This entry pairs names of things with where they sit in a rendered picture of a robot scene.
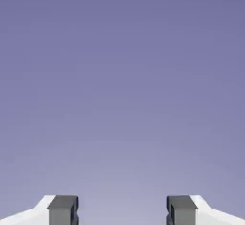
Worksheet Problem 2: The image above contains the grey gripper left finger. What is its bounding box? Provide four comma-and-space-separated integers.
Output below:
0, 194, 79, 225

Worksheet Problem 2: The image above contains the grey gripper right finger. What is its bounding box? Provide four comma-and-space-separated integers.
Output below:
166, 194, 245, 225

